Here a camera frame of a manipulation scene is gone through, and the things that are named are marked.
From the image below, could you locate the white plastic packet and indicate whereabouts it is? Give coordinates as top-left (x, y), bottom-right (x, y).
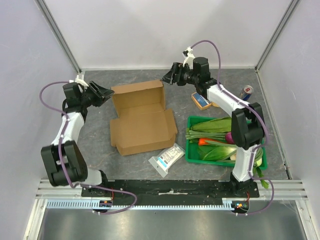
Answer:
top-left (148, 143), bottom-right (185, 178)

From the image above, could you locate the green bean bundle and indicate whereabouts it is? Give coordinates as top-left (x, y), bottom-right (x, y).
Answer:
top-left (185, 127), bottom-right (265, 166)

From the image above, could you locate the left aluminium frame post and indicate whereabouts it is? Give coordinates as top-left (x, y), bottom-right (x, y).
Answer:
top-left (35, 0), bottom-right (82, 74)

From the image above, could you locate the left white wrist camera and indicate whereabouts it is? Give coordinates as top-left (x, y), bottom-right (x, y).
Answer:
top-left (69, 73), bottom-right (89, 89)

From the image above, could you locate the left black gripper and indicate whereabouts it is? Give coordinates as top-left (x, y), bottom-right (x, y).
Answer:
top-left (79, 80), bottom-right (114, 108)

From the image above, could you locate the brown cardboard box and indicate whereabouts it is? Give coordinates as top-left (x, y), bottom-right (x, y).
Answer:
top-left (110, 80), bottom-right (178, 156)

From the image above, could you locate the beige mushroom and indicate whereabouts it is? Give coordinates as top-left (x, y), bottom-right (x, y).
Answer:
top-left (230, 154), bottom-right (236, 161)

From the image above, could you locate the leafy green vegetable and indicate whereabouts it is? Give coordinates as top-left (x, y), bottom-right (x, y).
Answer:
top-left (185, 117), bottom-right (237, 162)

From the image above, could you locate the blue silver drink can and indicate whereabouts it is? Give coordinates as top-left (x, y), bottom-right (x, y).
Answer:
top-left (239, 85), bottom-right (254, 101)

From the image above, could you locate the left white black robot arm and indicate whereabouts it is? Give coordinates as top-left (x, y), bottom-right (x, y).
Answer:
top-left (40, 80), bottom-right (114, 197)

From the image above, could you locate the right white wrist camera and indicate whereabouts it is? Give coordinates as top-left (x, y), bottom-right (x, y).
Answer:
top-left (182, 46), bottom-right (195, 69)

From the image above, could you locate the grey slotted cable duct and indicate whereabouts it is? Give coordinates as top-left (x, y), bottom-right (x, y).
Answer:
top-left (46, 198), bottom-right (245, 211)

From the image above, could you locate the orange carrot piece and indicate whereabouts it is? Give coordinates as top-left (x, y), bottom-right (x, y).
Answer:
top-left (198, 138), bottom-right (213, 146)

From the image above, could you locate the right aluminium frame post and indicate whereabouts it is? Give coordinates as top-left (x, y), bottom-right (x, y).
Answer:
top-left (254, 0), bottom-right (300, 73)

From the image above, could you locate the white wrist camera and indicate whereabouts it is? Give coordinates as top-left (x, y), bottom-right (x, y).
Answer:
top-left (182, 46), bottom-right (195, 69)
top-left (69, 73), bottom-right (89, 89)

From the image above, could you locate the purple onion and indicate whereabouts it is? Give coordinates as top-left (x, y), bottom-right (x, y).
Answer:
top-left (225, 132), bottom-right (235, 145)

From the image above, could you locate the orange blue rectangular box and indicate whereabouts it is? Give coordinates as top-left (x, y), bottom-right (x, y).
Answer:
top-left (191, 92), bottom-right (212, 111)

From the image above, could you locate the aluminium frame post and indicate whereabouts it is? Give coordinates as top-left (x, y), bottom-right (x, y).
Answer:
top-left (35, 0), bottom-right (82, 74)
top-left (254, 0), bottom-right (300, 73)

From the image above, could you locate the aluminium front rail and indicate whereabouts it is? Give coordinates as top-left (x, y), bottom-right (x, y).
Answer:
top-left (35, 180), bottom-right (308, 201)

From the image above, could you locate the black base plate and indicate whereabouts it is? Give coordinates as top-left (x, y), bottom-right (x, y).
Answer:
top-left (81, 179), bottom-right (260, 201)

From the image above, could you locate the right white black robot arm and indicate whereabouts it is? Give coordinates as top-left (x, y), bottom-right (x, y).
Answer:
top-left (161, 57), bottom-right (267, 197)

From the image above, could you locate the green plastic tray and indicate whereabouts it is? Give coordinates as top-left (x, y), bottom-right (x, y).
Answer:
top-left (185, 115), bottom-right (268, 171)

